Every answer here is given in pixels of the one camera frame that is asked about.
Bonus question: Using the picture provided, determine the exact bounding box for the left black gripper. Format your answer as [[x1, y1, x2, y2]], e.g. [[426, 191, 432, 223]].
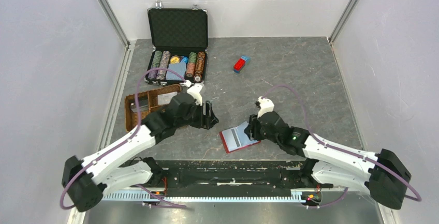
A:
[[175, 99, 219, 130]]

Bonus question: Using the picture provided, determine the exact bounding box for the red leather card holder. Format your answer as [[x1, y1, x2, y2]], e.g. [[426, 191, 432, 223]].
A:
[[219, 122, 261, 154]]

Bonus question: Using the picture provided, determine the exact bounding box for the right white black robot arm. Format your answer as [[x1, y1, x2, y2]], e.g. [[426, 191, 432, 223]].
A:
[[244, 112, 412, 210]]

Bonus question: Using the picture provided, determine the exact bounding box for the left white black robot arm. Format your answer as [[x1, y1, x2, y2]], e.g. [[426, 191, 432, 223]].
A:
[[60, 93, 218, 212]]

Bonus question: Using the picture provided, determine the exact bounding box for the blue playing card deck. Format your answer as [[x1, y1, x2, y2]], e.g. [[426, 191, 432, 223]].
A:
[[166, 62, 186, 82]]

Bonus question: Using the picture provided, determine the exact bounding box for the dark card in basket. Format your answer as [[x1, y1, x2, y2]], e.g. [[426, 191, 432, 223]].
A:
[[130, 98, 149, 113]]

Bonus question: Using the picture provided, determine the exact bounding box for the green red chip stack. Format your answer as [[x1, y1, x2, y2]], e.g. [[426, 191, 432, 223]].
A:
[[186, 52, 197, 78]]

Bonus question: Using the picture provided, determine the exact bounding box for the brown orange chip stack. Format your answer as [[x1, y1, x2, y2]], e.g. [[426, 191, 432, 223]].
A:
[[194, 52, 206, 82]]

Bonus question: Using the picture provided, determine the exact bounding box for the red blue toy brick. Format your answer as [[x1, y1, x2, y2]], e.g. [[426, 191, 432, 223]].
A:
[[233, 56, 251, 73]]

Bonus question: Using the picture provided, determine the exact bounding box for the brown woven divided basket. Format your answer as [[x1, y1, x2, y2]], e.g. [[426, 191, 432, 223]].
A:
[[124, 84, 182, 132]]

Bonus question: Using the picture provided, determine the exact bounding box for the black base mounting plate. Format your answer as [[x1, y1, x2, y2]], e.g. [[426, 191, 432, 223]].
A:
[[142, 160, 333, 197]]

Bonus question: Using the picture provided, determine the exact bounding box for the yellow dealer button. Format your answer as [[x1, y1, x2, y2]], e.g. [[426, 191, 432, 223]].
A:
[[170, 55, 181, 64]]

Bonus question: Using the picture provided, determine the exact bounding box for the grey purple chip stack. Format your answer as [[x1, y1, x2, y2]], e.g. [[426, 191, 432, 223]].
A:
[[156, 51, 170, 80]]

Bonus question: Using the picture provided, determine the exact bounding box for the green purple chip stack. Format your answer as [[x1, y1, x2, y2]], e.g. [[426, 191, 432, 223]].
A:
[[147, 51, 163, 80]]

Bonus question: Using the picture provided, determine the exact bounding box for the black poker chip case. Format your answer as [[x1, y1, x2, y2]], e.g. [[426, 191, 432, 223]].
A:
[[147, 8, 208, 83]]

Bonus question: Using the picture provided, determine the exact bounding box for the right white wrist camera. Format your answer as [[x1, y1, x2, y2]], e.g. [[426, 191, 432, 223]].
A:
[[256, 96, 274, 118]]

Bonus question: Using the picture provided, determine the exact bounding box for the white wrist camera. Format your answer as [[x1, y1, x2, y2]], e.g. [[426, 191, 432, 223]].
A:
[[256, 96, 274, 118], [182, 80, 204, 106]]

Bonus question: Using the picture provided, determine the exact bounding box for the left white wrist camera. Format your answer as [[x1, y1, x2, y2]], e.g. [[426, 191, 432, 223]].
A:
[[182, 80, 204, 106]]

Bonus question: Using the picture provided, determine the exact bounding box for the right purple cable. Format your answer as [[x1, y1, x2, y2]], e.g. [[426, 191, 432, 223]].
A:
[[262, 85, 422, 210]]

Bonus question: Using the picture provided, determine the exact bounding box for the purple cable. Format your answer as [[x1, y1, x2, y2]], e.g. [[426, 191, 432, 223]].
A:
[[60, 67, 193, 211], [262, 85, 422, 210]]

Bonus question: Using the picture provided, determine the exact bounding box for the white toothed cable rail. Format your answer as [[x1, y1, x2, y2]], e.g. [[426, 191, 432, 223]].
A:
[[103, 189, 306, 203]]

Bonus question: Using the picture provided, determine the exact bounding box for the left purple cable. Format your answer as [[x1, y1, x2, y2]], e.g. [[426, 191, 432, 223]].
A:
[[60, 67, 193, 211]]

